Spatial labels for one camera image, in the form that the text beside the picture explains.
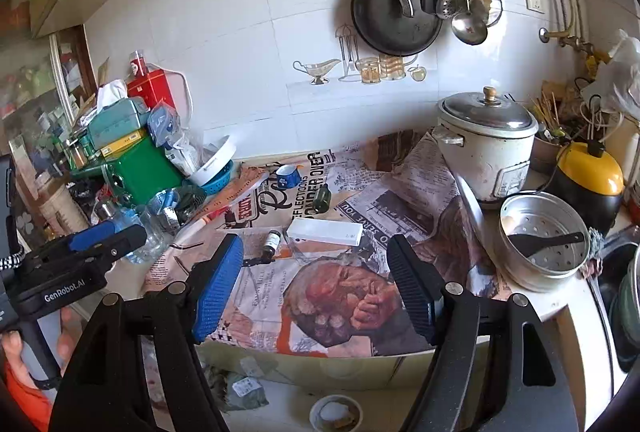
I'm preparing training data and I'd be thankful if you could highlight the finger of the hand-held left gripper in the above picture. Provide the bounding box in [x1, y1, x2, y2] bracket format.
[22, 225, 149, 285]
[67, 221, 122, 249]

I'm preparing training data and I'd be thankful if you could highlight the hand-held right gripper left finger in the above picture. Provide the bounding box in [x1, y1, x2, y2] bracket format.
[47, 233, 246, 432]

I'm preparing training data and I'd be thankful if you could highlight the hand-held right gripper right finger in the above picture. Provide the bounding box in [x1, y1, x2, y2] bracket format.
[386, 235, 581, 432]

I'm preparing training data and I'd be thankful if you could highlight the white floor bowl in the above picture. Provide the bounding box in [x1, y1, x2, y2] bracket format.
[309, 394, 364, 432]

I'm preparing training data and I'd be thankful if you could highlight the person's left forearm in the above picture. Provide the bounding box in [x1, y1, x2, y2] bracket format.
[0, 362, 57, 432]

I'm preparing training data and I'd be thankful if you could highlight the person's left hand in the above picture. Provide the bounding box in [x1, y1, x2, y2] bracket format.
[0, 307, 84, 393]

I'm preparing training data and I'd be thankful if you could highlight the clear plastic water bottle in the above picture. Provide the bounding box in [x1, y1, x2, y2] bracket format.
[95, 199, 167, 263]

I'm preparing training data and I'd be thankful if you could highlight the small brown bottle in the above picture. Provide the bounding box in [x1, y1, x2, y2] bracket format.
[260, 228, 282, 263]

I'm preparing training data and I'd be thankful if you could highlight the printed newspaper cover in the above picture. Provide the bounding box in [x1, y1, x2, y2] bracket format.
[145, 129, 513, 358]

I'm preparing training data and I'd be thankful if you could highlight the green metal box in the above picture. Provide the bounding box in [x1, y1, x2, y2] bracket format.
[70, 132, 184, 206]

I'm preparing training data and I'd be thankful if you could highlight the flat yellow box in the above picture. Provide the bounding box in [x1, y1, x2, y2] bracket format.
[97, 128, 147, 158]

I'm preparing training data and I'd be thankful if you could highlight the blue colander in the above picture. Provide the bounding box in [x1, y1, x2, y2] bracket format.
[202, 162, 236, 196]

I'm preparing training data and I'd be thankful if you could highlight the flat white box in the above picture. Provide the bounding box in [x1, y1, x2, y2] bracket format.
[286, 217, 365, 247]

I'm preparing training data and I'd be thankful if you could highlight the grey floor rag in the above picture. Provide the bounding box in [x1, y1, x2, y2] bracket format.
[207, 354, 281, 413]

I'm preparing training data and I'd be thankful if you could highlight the teal tissue box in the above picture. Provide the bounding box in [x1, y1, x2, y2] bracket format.
[87, 80, 150, 148]

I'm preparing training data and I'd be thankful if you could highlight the white powder packet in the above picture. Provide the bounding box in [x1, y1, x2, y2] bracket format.
[165, 132, 202, 176]

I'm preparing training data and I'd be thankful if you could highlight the white round dish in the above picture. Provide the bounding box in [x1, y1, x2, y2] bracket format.
[192, 135, 237, 187]

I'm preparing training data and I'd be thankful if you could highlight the blue white cup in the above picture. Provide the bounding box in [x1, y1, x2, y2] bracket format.
[275, 163, 302, 191]

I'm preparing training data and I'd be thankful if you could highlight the blue zip bag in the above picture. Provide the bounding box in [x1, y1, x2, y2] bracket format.
[147, 101, 179, 148]

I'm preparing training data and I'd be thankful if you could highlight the aluminium steamer pot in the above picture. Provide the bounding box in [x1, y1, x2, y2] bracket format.
[497, 191, 594, 293]

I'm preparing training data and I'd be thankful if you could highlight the black rice spoon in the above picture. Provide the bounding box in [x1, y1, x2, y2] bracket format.
[507, 231, 586, 259]

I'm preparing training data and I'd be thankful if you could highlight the glass door cabinet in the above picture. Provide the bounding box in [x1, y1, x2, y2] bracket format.
[0, 27, 99, 174]

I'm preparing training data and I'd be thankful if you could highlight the red tin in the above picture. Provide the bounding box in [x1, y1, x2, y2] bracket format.
[126, 68, 176, 113]

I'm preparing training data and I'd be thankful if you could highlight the white rice cooker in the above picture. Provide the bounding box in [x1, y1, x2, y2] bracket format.
[432, 86, 540, 204]

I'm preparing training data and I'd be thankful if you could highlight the grey dish rag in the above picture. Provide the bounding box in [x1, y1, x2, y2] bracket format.
[582, 227, 609, 274]

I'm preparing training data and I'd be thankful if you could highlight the chopstick holder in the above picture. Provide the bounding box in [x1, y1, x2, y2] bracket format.
[529, 92, 572, 174]

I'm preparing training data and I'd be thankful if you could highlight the steel sink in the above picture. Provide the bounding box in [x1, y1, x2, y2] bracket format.
[595, 232, 640, 374]

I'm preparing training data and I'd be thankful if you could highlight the yellow black cooker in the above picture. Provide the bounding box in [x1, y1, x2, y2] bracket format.
[547, 141, 626, 235]

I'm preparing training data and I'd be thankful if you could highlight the large white bowl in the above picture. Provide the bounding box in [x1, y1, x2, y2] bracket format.
[617, 247, 640, 354]

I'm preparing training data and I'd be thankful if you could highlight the black frying pan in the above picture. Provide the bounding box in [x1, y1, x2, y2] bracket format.
[350, 0, 445, 58]

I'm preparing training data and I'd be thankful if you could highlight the white jug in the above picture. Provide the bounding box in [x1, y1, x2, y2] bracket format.
[602, 112, 640, 187]

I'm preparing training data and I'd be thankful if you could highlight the white plastic bag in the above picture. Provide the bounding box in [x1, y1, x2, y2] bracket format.
[592, 30, 640, 120]

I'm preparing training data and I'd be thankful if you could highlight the white cable loop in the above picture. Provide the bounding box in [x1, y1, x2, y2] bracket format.
[150, 62, 194, 124]

